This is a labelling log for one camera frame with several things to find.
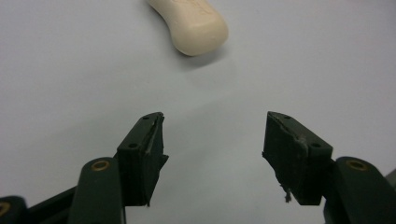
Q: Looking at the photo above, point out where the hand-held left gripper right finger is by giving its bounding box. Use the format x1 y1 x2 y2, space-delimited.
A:
262 110 334 206

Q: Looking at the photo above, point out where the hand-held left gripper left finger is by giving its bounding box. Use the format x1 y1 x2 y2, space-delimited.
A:
114 111 170 207

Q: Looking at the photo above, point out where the cream soap bar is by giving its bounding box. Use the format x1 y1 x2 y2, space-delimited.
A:
147 0 230 57

